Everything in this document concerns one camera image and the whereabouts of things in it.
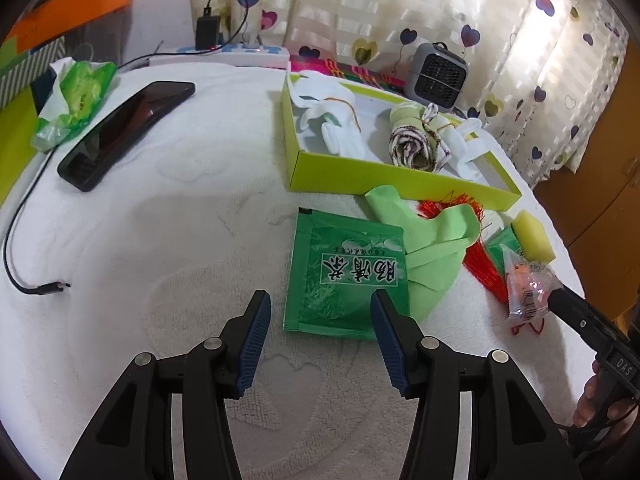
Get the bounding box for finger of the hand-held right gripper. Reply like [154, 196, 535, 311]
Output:
[547, 284, 627, 357]

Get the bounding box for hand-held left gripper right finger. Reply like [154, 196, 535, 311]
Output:
[370, 290, 583, 480]

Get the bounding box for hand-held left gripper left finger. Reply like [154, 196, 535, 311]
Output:
[59, 289, 272, 480]

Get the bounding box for clear plastic packet orange contents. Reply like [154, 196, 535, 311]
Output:
[502, 247, 563, 328]

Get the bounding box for yellow sponge with green scourer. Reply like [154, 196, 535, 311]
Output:
[514, 210, 557, 264]

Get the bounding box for light green cloth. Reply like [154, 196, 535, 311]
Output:
[365, 186, 482, 322]

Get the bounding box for red knot tassel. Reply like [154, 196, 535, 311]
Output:
[417, 190, 551, 336]

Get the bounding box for lime green box tray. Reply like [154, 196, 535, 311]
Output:
[280, 71, 522, 212]

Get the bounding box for green patterned towel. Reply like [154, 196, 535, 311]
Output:
[389, 102, 453, 171]

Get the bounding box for white cloth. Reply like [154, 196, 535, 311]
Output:
[445, 117, 493, 181]

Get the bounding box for white towel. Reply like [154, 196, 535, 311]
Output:
[292, 72, 368, 161]

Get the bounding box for person's right hand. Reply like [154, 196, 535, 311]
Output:
[574, 375, 636, 431]

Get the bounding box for wooden cabinet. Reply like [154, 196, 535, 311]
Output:
[535, 20, 640, 321]

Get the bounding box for black smartphone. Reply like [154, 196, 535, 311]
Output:
[56, 81, 197, 193]

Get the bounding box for grey desk fan heater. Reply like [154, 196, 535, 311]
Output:
[404, 42, 468, 112]

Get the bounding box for colourful plaid cloth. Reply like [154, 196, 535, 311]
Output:
[290, 57, 407, 92]

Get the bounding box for white power strip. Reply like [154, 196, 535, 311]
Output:
[149, 42, 292, 68]

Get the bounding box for green tissue pack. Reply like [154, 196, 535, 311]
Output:
[31, 59, 118, 152]

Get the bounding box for black charger adapter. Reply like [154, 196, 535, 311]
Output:
[195, 7, 221, 52]

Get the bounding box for heart print curtain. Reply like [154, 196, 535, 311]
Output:
[190, 0, 631, 188]

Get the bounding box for green striped box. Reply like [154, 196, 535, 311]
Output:
[0, 37, 66, 111]

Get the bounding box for orange tray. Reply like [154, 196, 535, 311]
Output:
[5, 0, 133, 41]

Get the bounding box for black charging cable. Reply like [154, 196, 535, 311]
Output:
[2, 0, 251, 298]

